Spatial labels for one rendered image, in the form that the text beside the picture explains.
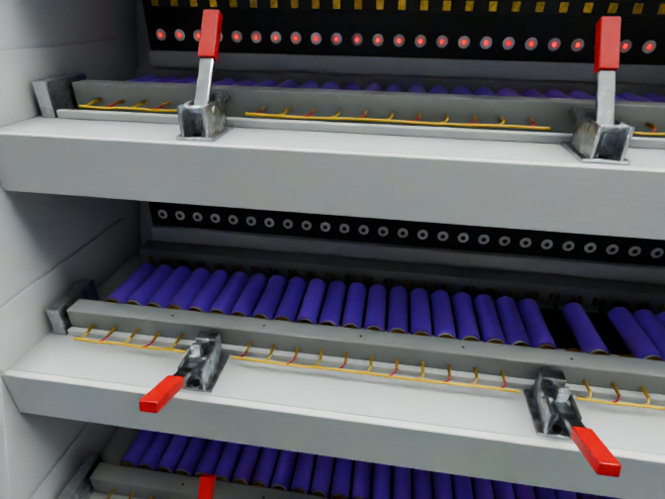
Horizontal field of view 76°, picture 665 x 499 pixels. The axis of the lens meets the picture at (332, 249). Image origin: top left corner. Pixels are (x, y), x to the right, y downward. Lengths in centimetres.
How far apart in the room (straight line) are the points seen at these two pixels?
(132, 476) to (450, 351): 34
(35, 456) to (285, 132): 37
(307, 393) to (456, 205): 18
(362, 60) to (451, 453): 36
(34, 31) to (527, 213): 41
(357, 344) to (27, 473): 32
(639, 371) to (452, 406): 14
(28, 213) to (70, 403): 16
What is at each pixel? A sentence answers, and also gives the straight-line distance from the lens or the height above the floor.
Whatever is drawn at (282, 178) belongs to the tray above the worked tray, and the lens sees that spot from 30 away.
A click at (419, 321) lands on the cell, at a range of 39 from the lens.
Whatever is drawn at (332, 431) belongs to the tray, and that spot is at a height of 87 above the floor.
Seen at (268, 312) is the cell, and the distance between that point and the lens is 40.
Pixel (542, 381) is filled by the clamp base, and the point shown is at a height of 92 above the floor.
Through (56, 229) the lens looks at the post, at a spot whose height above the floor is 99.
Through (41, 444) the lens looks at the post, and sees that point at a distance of 50.
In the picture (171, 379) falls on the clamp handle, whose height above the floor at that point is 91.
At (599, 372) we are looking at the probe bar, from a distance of 39.
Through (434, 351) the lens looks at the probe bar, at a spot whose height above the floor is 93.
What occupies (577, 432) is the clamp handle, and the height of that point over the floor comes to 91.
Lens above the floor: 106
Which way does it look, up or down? 10 degrees down
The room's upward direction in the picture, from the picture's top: 4 degrees clockwise
